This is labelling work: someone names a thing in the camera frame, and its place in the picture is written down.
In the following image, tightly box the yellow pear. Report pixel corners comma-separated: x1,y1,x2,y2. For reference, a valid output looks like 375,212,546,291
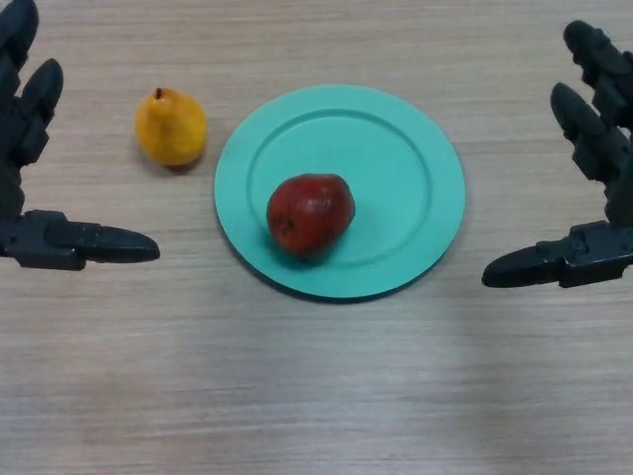
135,87,208,168

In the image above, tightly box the red apple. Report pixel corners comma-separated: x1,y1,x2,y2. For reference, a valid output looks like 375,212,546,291
266,172,356,258

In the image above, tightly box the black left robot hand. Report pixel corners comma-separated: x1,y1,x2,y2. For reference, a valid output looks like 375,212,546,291
0,0,162,272

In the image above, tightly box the green round plate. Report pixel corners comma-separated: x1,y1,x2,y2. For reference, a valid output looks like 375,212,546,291
214,84,467,302

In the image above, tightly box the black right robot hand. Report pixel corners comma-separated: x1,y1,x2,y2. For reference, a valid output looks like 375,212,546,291
482,19,633,290

